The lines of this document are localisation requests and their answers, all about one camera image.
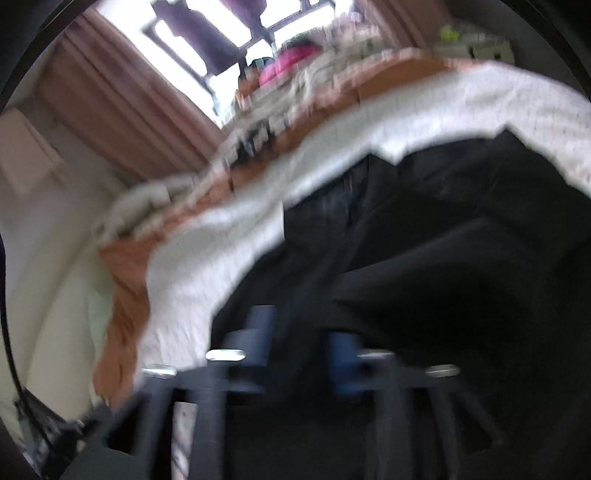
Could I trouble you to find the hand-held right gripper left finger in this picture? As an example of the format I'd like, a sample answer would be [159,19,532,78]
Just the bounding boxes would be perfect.
[60,305,280,480]

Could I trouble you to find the pink curtain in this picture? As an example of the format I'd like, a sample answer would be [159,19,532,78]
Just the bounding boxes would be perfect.
[46,9,227,181]

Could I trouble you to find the orange blanket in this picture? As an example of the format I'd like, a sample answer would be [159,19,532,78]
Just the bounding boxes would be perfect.
[92,48,462,409]

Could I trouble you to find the pink plush toy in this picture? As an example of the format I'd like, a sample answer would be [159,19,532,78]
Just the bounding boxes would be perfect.
[259,48,319,86]

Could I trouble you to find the beige quilt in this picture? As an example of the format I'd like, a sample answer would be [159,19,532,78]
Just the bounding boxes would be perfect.
[92,46,416,250]

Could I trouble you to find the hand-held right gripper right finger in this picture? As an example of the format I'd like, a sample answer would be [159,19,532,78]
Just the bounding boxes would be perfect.
[328,330,522,480]

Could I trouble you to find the dark hanging clothes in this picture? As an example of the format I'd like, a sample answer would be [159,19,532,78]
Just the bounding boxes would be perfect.
[152,0,269,77]

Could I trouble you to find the white dotted bed sheet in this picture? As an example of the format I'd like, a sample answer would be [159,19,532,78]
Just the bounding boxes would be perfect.
[134,60,591,388]

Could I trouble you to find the black garment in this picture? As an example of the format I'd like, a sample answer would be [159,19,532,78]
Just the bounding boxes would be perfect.
[210,129,591,480]

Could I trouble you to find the window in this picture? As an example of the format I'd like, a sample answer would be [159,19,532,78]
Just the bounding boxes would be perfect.
[97,0,384,127]

